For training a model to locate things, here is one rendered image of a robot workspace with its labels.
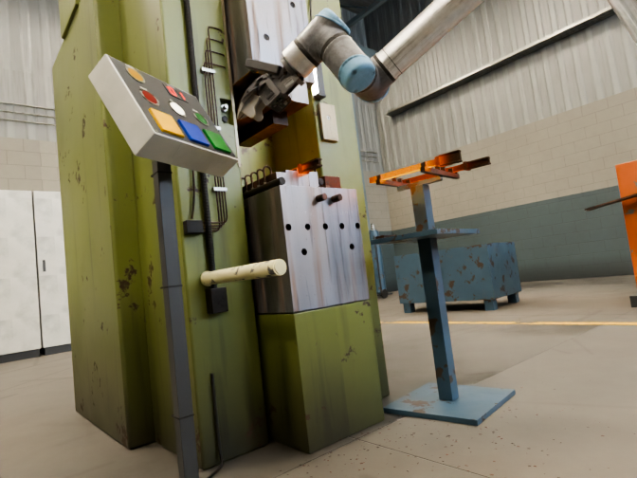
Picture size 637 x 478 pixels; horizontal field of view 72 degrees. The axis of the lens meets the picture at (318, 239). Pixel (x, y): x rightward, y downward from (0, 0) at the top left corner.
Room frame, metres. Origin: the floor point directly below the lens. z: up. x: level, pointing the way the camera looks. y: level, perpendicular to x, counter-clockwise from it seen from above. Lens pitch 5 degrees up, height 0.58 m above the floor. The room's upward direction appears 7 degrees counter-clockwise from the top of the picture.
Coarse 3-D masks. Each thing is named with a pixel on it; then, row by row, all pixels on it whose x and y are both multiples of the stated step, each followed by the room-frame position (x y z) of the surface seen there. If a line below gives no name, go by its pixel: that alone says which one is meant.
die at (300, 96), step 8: (296, 88) 1.67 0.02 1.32; (304, 88) 1.70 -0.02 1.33; (240, 96) 1.72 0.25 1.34; (296, 96) 1.67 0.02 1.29; (304, 96) 1.70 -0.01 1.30; (296, 104) 1.70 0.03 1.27; (304, 104) 1.71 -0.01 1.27; (264, 112) 1.74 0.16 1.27; (288, 112) 1.77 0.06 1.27; (240, 120) 1.80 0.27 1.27; (248, 120) 1.81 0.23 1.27; (240, 128) 1.89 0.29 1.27
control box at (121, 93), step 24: (96, 72) 1.07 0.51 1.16; (120, 72) 1.05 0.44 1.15; (120, 96) 1.04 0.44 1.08; (144, 96) 1.07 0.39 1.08; (168, 96) 1.19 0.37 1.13; (192, 96) 1.34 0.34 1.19; (120, 120) 1.04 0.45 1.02; (144, 120) 1.01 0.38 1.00; (192, 120) 1.22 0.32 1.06; (144, 144) 1.01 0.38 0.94; (168, 144) 1.06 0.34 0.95; (192, 144) 1.12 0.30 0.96; (192, 168) 1.20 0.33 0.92; (216, 168) 1.27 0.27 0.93
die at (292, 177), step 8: (272, 176) 1.60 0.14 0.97; (280, 176) 1.59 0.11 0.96; (288, 176) 1.61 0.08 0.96; (296, 176) 1.64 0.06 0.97; (304, 176) 1.66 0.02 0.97; (312, 176) 1.69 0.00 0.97; (248, 184) 1.72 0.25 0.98; (256, 184) 1.68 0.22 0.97; (288, 184) 1.61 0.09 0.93; (296, 184) 1.63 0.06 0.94; (304, 184) 1.66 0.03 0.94; (312, 184) 1.69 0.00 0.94
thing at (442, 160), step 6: (456, 150) 1.61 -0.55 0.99; (438, 156) 1.66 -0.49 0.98; (444, 156) 1.65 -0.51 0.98; (450, 156) 1.64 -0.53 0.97; (456, 156) 1.62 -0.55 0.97; (432, 162) 1.68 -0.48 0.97; (438, 162) 1.65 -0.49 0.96; (444, 162) 1.65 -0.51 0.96; (450, 162) 1.63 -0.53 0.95; (456, 162) 1.63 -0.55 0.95; (408, 168) 1.75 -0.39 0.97; (414, 168) 1.73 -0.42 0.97; (384, 174) 1.82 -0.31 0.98; (390, 174) 1.80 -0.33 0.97; (396, 174) 1.78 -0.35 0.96; (402, 174) 1.77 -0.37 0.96; (372, 180) 1.87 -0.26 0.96
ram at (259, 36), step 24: (240, 0) 1.57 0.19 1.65; (264, 0) 1.60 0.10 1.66; (288, 0) 1.68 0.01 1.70; (240, 24) 1.59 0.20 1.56; (264, 24) 1.59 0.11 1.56; (288, 24) 1.67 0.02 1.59; (240, 48) 1.60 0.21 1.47; (264, 48) 1.59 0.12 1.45; (240, 72) 1.61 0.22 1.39; (312, 72) 1.73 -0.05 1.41
